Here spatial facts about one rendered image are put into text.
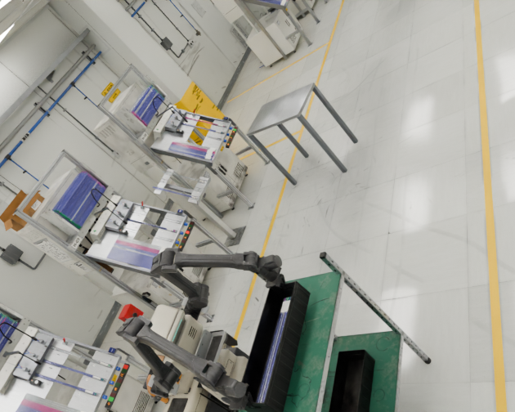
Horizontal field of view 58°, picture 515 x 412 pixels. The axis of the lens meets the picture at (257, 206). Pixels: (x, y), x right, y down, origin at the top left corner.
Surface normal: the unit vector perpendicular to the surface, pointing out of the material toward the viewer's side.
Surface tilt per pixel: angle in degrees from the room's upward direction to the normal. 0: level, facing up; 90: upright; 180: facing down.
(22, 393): 47
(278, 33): 90
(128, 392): 90
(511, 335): 0
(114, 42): 90
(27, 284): 90
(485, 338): 0
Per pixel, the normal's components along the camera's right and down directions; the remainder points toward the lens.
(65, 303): 0.73, -0.27
